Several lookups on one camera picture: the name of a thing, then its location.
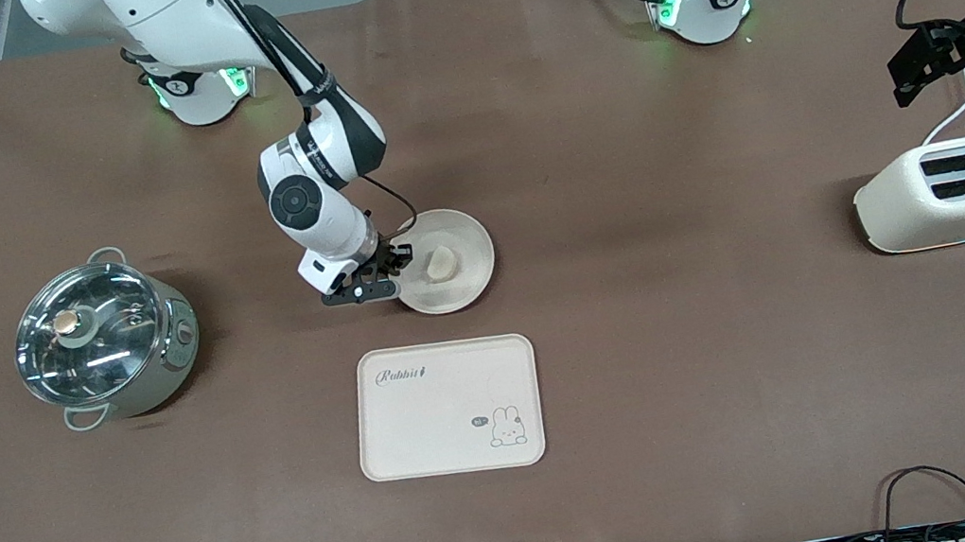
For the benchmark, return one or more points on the small white bun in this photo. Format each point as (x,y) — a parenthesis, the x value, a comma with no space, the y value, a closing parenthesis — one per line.
(440,264)

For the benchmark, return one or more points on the round cream plate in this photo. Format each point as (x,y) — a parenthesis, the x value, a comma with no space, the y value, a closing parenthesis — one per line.
(466,288)

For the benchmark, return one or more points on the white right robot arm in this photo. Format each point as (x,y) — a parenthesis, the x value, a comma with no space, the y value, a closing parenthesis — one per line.
(320,209)

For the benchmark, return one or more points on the cream rabbit print tray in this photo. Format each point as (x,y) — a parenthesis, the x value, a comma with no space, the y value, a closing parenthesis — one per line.
(429,422)

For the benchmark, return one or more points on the cream two-slot toaster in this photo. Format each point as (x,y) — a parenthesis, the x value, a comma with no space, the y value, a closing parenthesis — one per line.
(913,207)

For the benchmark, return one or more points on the pale green electric pot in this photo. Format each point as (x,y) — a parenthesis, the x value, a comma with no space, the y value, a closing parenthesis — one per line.
(171,365)

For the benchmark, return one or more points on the brown table cover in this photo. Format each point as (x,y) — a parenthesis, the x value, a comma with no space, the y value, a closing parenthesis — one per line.
(624,192)

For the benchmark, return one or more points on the glass pot lid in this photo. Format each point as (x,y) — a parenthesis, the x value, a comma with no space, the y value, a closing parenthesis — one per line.
(112,355)

